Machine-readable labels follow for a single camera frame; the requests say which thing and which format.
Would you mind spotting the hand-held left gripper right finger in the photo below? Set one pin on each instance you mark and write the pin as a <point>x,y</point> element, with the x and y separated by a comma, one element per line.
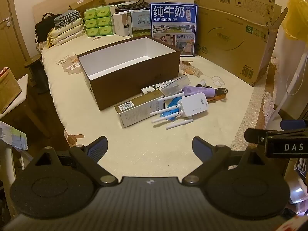
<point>201,147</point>

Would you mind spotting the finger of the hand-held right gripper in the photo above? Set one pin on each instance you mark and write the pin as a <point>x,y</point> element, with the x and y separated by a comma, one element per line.
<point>293,124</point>
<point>255,136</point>

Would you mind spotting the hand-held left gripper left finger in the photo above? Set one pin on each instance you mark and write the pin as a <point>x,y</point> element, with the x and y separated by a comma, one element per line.
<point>98,147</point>

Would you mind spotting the white router with antennas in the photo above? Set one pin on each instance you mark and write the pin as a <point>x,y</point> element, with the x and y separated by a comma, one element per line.
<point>193,107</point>

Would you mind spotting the blue tube white cap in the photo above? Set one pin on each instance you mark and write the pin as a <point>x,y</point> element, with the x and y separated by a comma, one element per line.
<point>172,109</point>

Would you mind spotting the long beige box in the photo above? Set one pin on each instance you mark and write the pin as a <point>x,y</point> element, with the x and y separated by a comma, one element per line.
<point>139,110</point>

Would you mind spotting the purple cream tube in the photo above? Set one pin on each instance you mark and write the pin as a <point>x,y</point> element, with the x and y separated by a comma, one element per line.
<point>201,92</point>

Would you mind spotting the clear plastic case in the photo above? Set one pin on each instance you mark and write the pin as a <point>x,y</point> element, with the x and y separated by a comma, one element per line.
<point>174,85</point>

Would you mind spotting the brown storage box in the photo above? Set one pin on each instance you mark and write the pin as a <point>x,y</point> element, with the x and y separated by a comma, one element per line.
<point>125,84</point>

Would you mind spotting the orange flat tool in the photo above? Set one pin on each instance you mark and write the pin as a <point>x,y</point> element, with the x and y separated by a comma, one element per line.
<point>216,98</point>

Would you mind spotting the orange and black tool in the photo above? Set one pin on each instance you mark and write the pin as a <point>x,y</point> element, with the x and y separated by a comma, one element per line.
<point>220,91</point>

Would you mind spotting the printed plastic bag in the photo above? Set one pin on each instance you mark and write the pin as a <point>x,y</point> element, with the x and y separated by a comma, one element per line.
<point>14,134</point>

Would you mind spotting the white side table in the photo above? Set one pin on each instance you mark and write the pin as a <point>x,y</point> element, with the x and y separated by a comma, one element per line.
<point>22,93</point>

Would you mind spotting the dark round stool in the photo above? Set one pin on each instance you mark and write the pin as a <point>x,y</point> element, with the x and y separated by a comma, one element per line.
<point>38,74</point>

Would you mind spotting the large cardboard box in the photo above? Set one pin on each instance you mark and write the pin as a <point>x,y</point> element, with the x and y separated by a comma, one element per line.
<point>231,36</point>

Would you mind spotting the yellow plastic bag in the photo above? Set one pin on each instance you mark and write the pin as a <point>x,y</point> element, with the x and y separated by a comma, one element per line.
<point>297,12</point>

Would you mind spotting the stack of pale yellow packs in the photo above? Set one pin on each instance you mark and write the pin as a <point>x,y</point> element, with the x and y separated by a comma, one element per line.
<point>63,33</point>

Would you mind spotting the blue illustrated milk carton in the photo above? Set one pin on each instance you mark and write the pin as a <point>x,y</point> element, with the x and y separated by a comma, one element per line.
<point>173,28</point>

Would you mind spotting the white tall box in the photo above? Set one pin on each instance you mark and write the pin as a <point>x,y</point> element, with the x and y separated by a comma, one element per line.
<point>121,25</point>

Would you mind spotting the stack of green tissue packs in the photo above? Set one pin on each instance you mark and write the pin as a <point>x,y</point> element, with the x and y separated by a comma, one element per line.
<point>98,21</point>

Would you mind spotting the pale green milk carton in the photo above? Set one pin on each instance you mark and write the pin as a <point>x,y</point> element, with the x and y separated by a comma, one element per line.
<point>140,24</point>

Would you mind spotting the black handbag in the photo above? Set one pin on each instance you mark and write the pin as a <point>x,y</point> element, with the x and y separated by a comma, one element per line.
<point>44,27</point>

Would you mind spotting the stack of folded towels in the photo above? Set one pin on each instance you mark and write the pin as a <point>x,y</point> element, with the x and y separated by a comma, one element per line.
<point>68,18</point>

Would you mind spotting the wooden door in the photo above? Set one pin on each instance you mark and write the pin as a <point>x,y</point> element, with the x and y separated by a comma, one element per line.
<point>9,41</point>

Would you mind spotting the small cardboard box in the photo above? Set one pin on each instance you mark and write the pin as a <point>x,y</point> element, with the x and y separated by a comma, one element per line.
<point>87,3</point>

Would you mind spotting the white stand frame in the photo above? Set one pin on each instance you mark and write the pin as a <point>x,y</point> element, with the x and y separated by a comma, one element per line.
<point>294,79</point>

